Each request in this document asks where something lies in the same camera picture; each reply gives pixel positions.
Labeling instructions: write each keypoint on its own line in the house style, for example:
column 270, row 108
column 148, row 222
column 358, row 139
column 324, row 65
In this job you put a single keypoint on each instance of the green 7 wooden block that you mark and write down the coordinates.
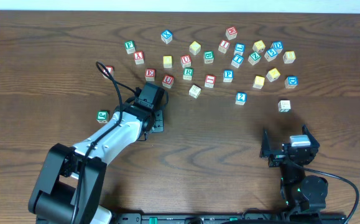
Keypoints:
column 284, row 106

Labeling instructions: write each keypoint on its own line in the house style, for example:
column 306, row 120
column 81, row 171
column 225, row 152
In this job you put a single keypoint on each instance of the yellow block centre top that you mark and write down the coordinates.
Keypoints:
column 194, row 48

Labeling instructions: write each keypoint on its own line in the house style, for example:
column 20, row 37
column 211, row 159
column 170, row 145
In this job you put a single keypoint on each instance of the blue T wooden block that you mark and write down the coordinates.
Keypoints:
column 237, row 60

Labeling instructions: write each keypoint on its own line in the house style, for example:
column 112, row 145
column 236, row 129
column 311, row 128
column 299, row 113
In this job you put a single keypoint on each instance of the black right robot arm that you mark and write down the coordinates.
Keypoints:
column 303, row 193

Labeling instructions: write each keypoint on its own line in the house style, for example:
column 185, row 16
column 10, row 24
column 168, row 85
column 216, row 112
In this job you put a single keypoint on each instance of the red I block lower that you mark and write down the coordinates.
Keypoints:
column 210, row 81

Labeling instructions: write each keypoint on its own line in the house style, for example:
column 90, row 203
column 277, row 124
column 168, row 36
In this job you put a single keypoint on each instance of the red block far top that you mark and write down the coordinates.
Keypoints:
column 231, row 33

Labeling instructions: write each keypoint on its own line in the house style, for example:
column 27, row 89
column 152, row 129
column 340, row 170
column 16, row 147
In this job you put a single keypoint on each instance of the green J wooden block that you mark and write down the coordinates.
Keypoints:
column 102, row 116

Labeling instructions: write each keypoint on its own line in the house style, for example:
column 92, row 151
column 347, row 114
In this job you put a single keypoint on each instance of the green R wooden block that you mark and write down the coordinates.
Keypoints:
column 187, row 73

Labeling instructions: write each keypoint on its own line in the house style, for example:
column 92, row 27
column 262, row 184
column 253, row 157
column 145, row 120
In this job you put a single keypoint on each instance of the yellow O top block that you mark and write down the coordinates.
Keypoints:
column 167, row 61

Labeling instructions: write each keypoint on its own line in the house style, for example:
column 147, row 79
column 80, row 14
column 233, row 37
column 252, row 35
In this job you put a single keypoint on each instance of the yellow monkey picture block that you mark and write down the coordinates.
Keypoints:
column 258, row 46

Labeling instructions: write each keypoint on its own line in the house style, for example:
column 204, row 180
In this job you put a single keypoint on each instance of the red I block upper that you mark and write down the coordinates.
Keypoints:
column 223, row 46

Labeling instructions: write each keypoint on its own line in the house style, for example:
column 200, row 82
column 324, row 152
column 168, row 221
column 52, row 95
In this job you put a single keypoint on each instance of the blue D block near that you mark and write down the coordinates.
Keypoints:
column 291, row 82

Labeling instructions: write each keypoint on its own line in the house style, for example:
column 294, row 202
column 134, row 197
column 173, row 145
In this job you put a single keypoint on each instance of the blue X wooden block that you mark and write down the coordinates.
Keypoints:
column 166, row 36

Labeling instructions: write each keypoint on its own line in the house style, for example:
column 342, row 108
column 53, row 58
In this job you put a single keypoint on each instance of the green B wooden block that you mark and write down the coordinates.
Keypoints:
column 208, row 56

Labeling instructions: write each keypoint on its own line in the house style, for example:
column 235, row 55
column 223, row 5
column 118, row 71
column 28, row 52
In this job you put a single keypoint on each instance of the yellow picture wooden block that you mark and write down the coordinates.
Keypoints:
column 273, row 75

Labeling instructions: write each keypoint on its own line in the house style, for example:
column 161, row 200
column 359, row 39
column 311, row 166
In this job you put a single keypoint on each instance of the green Z wooden block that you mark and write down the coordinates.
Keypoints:
column 254, row 58

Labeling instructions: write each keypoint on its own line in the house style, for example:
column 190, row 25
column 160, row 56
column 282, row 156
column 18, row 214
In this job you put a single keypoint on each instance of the blue L wooden block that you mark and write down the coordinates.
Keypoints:
column 239, row 49

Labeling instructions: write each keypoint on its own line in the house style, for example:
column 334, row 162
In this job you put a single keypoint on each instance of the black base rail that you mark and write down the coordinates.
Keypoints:
column 251, row 216

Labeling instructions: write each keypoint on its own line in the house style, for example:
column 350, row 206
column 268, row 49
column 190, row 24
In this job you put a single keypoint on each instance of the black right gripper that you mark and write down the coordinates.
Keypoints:
column 280, row 156

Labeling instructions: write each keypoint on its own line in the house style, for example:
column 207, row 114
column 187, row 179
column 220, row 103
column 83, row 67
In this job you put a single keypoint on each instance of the blue d block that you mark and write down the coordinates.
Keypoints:
column 291, row 82
column 277, row 46

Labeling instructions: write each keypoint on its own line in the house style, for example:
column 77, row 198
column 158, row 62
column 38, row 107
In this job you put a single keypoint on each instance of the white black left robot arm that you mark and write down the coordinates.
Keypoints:
column 70, row 182

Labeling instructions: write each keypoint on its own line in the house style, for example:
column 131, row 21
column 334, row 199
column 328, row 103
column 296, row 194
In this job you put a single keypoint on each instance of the yellow 8 wooden block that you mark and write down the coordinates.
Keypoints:
column 289, row 57

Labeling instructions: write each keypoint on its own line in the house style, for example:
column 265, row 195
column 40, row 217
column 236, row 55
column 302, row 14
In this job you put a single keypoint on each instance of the yellow O side block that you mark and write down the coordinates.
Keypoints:
column 194, row 91

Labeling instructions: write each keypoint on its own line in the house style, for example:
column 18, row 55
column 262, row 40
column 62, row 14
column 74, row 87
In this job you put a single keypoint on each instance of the red i block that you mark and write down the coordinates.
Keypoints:
column 210, row 81
column 223, row 46

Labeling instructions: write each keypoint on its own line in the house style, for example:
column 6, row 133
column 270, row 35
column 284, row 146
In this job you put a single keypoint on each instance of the yellow S wooden block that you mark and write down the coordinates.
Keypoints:
column 258, row 82

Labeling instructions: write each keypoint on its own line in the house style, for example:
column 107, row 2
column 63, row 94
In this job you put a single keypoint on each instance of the blue D block far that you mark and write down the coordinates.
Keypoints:
column 277, row 46

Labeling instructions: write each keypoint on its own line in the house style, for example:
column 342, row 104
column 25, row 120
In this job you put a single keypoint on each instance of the red u block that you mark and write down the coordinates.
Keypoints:
column 168, row 81
column 186, row 61

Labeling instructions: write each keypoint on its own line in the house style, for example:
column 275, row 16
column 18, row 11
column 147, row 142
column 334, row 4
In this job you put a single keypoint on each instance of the blue P wooden block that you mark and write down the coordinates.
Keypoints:
column 228, row 76

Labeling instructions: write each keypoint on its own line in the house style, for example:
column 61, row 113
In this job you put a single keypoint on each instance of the green F wooden block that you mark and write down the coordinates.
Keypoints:
column 130, row 46

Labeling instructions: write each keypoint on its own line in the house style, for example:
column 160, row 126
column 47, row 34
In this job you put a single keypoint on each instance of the red Y wooden block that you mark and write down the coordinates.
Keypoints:
column 139, row 57

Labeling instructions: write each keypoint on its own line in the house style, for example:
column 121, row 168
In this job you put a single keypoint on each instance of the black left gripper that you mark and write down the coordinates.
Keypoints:
column 158, row 121

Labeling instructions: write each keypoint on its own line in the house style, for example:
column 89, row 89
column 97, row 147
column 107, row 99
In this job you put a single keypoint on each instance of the blue 5 wooden block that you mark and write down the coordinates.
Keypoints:
column 270, row 54

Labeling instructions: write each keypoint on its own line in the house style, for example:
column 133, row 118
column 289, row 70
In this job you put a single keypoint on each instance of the red A wooden block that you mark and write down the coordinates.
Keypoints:
column 108, row 72

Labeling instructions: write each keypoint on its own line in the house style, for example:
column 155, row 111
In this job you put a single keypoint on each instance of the red E wooden block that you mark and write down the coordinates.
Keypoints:
column 150, row 74

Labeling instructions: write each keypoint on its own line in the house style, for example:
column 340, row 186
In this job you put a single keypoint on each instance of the blue 2 wooden block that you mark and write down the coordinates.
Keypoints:
column 241, row 98

